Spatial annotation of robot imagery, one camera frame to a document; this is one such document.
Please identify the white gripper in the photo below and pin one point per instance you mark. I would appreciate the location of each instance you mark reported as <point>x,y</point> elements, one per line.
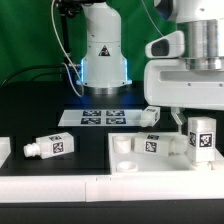
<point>185,73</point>

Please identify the white square tabletop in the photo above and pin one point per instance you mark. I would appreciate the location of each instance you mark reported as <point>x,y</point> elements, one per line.
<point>156,156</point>

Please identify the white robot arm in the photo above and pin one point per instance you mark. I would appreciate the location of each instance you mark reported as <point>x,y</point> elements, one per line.
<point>104,69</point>

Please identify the AprilTag sheet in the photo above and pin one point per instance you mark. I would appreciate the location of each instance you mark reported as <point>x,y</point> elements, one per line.
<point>96,117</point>

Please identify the white U-shaped fence wall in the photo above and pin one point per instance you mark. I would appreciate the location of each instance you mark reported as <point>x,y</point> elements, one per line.
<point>131,179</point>

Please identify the black camera stand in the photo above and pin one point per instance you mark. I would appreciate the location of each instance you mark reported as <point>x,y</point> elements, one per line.
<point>67,9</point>

